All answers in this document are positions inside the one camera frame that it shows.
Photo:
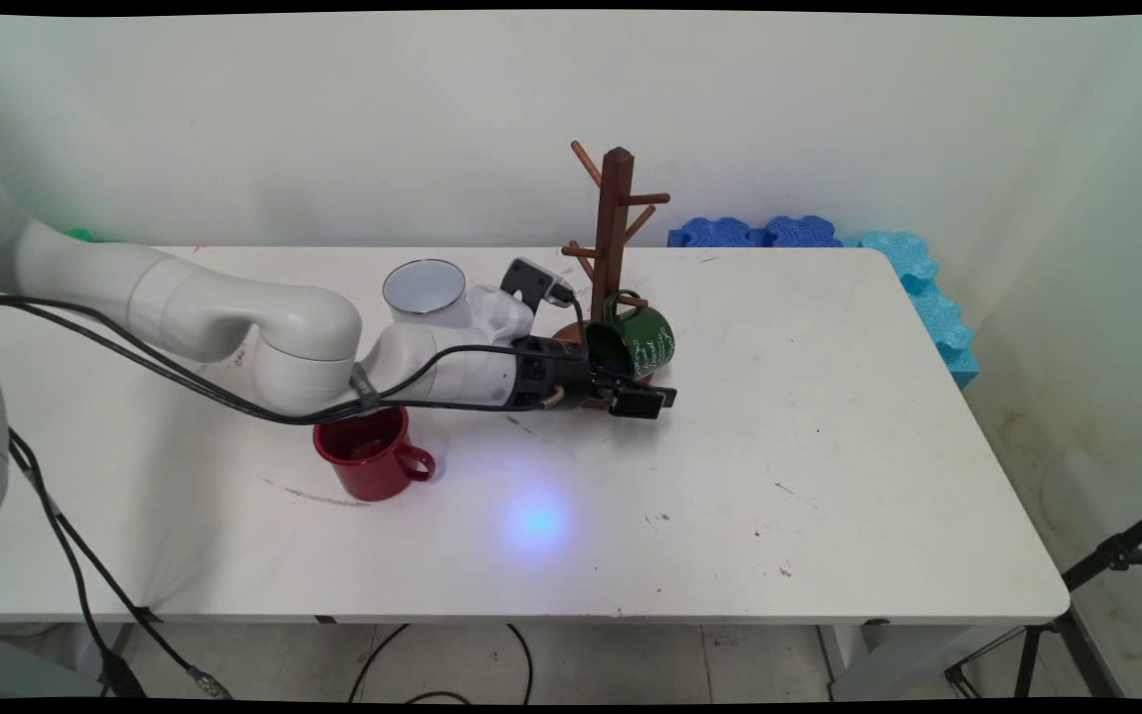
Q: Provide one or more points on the white enamel mug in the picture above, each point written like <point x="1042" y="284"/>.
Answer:
<point x="424" y="288"/>

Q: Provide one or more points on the red enamel mug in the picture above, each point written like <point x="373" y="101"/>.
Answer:
<point x="373" y="466"/>

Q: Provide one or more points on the green enamel mug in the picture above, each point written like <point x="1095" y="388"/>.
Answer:
<point x="645" y="342"/>

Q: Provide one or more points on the green foam mat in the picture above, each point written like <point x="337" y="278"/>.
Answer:
<point x="80" y="236"/>

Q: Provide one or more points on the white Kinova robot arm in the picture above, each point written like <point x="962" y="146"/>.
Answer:
<point x="194" y="307"/>

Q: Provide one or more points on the black tripod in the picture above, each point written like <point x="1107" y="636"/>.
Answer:
<point x="1111" y="557"/>

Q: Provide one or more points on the brown wooden mug tree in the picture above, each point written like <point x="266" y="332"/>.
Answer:
<point x="613" y="228"/>

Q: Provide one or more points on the light blue foam mat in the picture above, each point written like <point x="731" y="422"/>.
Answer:
<point x="933" y="307"/>

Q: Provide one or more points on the white table leg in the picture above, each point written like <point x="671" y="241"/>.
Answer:
<point x="888" y="659"/>
<point x="90" y="650"/>

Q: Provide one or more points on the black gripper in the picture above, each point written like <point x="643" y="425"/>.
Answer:
<point x="551" y="375"/>

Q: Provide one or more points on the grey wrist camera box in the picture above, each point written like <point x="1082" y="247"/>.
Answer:
<point x="531" y="283"/>

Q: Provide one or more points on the dark blue foam mat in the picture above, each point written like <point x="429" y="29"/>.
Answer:
<point x="730" y="234"/>

